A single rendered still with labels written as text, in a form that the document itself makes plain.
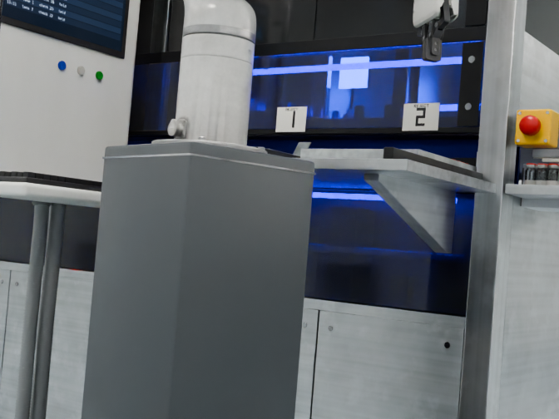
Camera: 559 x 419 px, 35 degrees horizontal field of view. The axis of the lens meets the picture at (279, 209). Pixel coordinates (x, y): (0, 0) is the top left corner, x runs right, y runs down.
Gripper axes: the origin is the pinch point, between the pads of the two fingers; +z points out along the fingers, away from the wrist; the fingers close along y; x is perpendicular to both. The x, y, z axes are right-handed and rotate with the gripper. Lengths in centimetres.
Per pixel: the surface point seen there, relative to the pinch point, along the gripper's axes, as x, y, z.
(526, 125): -22.2, 1.3, 11.3
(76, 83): 58, 74, -1
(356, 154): 10.5, 8.7, 19.9
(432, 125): -12.1, 20.9, 9.2
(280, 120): 12, 53, 5
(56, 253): 58, 88, 40
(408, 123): -8.8, 25.3, 8.5
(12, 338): 65, 131, 65
